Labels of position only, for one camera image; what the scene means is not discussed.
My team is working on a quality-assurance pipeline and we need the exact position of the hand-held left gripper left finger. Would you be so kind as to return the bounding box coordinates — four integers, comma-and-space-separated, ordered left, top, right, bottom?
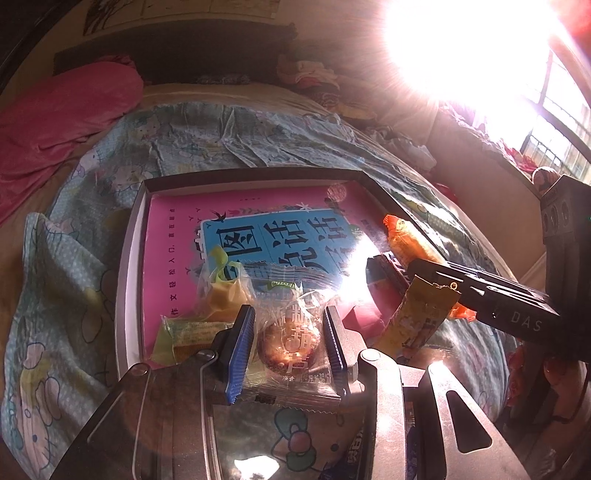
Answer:
51, 305, 256, 480

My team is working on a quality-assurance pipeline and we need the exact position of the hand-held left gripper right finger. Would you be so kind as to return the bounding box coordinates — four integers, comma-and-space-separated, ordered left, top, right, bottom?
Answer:
324, 305, 532, 480

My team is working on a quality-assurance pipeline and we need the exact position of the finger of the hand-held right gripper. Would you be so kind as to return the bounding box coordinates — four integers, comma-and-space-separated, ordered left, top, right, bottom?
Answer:
409, 258, 552, 308

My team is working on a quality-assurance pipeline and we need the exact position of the clear packet round pastry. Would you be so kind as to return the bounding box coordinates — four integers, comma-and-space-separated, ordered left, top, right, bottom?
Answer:
240, 272, 345, 414

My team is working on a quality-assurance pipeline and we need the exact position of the yellow snack packet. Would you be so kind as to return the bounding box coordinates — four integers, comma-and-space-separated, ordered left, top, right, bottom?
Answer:
372, 276, 462, 358

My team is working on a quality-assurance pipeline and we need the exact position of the brown chocolate bar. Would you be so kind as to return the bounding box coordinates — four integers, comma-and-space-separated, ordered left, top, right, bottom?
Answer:
365, 253, 411, 301

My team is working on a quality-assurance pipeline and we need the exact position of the orange snack packet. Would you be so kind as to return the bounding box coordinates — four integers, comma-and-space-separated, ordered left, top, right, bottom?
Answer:
382, 215, 476, 321

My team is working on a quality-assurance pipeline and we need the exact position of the shallow cardboard box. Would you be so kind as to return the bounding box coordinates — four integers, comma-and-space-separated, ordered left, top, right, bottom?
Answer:
115, 169, 462, 384

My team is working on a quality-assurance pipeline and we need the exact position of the person's right hand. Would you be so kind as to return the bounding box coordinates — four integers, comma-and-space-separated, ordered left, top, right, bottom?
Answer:
545, 354, 591, 416

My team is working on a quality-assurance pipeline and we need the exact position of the green snack packet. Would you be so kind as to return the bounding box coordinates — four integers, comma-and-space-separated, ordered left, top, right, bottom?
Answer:
150, 314, 236, 370

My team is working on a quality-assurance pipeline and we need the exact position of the clear packet yellow cake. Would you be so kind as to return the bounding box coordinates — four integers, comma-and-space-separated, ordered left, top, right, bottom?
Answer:
196, 247, 257, 324

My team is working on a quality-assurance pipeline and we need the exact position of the window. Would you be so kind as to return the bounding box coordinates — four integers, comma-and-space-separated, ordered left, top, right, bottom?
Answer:
519, 46, 591, 185

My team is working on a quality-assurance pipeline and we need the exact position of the pink patterned cloth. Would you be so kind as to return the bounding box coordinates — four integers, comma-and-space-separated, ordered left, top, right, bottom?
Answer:
505, 346, 546, 407

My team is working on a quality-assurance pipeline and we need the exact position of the blue snack packet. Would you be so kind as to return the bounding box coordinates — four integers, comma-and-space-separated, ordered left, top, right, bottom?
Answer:
318, 425, 375, 480

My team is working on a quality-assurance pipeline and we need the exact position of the pink book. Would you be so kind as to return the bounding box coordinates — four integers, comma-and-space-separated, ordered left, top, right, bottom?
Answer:
141, 181, 416, 365

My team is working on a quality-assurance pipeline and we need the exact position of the blue printed blanket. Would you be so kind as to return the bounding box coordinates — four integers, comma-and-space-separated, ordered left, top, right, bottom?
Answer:
0, 104, 518, 480

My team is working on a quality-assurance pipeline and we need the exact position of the pile of clothes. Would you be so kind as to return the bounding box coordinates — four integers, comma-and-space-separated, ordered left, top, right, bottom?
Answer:
276, 53, 352, 109

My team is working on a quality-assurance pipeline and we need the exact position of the pink pillow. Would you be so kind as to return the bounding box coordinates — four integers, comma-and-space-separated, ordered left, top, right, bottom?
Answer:
0, 54, 145, 227

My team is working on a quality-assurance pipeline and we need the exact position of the dark bed headboard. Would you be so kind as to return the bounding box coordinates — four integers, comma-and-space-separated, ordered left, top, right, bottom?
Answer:
53, 21, 298, 86

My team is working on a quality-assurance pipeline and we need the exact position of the wall painting panel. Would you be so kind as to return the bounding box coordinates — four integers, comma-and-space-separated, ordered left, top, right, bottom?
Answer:
83, 0, 148, 35

